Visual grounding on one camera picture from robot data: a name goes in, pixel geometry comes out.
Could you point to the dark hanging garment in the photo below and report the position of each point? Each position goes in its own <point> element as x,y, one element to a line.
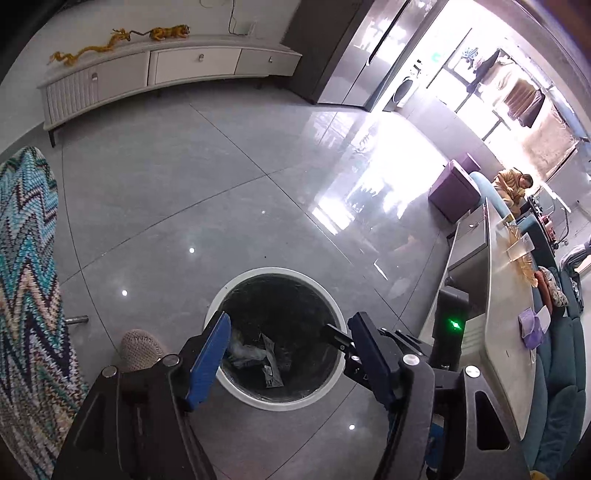
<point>485,64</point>

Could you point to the zigzag knit blanket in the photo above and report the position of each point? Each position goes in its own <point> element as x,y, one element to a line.
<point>27,277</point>

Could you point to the round white trash bin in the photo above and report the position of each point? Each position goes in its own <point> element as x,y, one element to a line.
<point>286,300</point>

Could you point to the knitted slipper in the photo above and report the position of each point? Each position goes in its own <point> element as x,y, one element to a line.
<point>138,348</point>

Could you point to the silver refrigerator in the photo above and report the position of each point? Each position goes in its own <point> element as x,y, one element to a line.
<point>369,46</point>

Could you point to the white washing machine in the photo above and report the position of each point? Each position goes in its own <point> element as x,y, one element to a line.
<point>405,87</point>

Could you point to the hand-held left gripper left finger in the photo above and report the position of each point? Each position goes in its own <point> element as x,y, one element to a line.
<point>210,360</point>

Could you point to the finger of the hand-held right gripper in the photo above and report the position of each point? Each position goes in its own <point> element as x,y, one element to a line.
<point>337,339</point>
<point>353,368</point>

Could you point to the metal furniture leg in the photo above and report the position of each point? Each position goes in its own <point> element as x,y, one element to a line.
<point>77,319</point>

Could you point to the silver black wrapper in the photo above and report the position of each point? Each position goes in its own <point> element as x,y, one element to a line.
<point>272,369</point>

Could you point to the brown hanging garment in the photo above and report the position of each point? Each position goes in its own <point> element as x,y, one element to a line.
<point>524,99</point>

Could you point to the beige hanging blanket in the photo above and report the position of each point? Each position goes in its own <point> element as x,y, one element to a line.
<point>549,138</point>

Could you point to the beige hanging garment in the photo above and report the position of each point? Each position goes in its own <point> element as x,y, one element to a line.
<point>501,76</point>

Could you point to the yellow dragon toy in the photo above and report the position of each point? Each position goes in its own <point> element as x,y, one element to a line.
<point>99,47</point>

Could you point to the white tv cabinet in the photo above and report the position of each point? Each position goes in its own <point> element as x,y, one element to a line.
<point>194,64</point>

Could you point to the yellow tiger toy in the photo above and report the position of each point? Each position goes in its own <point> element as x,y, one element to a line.
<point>168,32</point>

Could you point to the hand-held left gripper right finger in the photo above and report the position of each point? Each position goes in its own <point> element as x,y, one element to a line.
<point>369,364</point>

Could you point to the purple stool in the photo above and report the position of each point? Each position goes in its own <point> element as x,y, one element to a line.
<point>452,189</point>

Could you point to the beige coffee table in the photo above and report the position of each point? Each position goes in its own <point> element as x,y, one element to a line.
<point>501,300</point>

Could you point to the purple tissue pack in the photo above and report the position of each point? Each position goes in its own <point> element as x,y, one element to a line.
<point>531,325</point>

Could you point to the sofa cushion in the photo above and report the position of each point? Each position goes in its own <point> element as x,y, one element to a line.
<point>551,286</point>

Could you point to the yellowish glass dish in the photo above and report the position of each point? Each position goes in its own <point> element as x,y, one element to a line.
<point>519,244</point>

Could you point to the teal sofa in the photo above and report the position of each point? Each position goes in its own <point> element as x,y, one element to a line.
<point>561,415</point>

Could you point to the crumpled white plastic wrapper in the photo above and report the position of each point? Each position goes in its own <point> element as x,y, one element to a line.
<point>240,350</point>

